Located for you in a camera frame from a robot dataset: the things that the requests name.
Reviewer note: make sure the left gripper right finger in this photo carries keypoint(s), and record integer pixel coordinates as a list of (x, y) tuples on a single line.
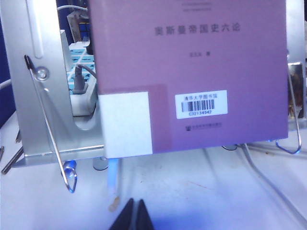
[(144, 220)]

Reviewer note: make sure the white power strip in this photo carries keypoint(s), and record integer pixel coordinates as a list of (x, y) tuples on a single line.
[(81, 105)]

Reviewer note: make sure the pink cover book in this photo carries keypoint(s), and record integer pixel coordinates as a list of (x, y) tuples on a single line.
[(192, 72)]

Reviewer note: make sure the grey power plug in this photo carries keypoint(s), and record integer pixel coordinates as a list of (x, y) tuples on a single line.
[(79, 83)]

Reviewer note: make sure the dark blue box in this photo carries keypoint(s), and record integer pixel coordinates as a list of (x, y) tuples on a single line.
[(84, 31)]

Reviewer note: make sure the books on blue stand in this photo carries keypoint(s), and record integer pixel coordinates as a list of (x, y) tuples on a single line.
[(48, 134)]

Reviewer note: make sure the teal patterned pack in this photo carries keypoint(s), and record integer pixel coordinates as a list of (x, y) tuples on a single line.
[(76, 50)]

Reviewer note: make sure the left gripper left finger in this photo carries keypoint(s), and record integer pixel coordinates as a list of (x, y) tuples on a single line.
[(123, 220)]

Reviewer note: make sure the beige carton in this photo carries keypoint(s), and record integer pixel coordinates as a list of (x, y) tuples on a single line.
[(73, 26)]

